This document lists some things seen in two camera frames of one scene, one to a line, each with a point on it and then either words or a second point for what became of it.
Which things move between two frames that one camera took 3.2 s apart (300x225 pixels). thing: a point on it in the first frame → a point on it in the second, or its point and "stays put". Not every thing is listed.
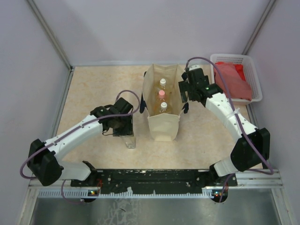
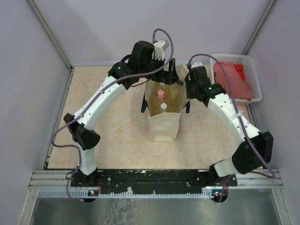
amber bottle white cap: x=163 y=106 stays put
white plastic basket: x=257 y=95 stays put
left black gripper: x=128 y=130 → x=169 y=77
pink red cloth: x=237 y=86 stays put
